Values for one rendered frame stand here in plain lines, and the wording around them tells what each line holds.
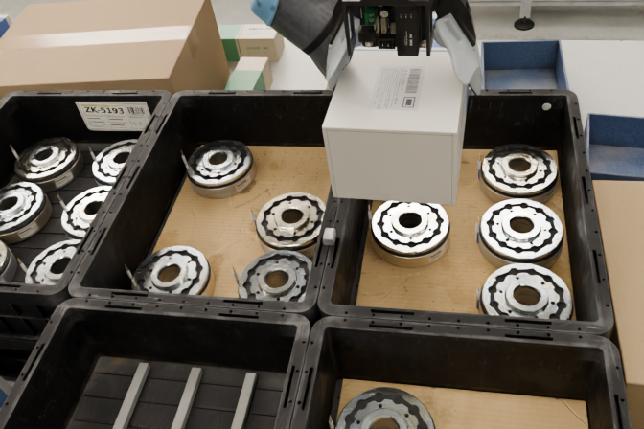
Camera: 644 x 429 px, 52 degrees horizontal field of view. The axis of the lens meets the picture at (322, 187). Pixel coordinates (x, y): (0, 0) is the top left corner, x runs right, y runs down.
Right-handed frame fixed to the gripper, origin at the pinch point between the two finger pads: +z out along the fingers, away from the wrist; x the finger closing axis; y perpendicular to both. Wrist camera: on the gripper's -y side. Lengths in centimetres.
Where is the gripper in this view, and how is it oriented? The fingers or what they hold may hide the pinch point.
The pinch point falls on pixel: (403, 87)
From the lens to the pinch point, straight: 67.7
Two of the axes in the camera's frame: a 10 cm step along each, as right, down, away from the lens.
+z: 1.3, 7.1, 7.0
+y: -2.2, 7.0, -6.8
